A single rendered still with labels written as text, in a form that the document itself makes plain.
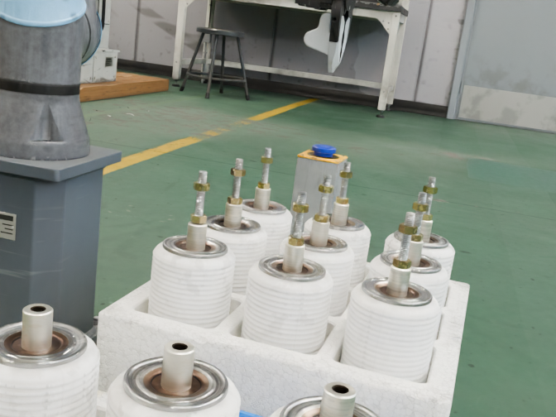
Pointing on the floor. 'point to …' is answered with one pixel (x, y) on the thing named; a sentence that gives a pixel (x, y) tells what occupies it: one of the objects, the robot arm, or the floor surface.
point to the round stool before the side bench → (214, 59)
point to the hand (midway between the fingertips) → (336, 64)
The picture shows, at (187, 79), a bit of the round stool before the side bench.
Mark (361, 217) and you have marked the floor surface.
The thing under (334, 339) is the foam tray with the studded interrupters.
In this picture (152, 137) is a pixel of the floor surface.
